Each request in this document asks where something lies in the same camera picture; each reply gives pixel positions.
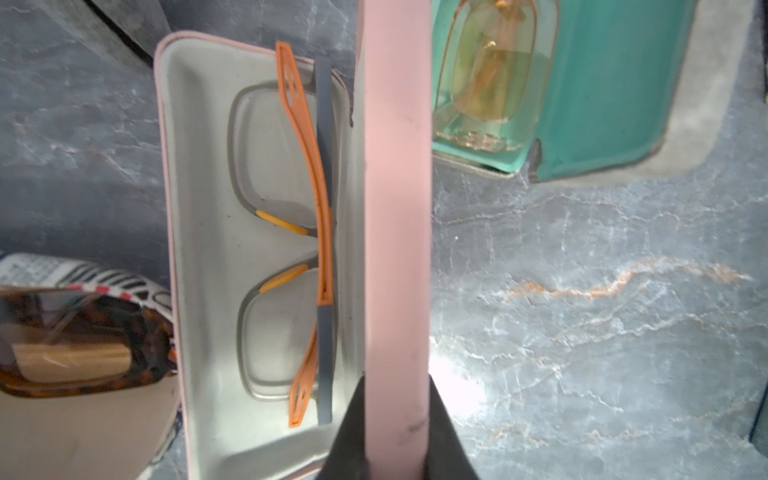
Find pink glasses case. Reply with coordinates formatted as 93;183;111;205
154;1;432;479

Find beige case brown sunglasses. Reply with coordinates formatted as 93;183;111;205
1;252;181;479

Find orange grey eyeglasses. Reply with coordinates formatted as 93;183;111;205
227;41;337;429

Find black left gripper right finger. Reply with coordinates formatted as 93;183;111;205
424;379;479;480

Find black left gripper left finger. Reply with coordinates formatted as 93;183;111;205
317;377;368;480

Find yellow tinted glasses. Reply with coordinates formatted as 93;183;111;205
433;1;560;154

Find brown tortoise sunglasses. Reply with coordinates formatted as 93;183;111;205
1;289;177;398

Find green glasses case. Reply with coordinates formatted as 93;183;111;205
432;1;755;185

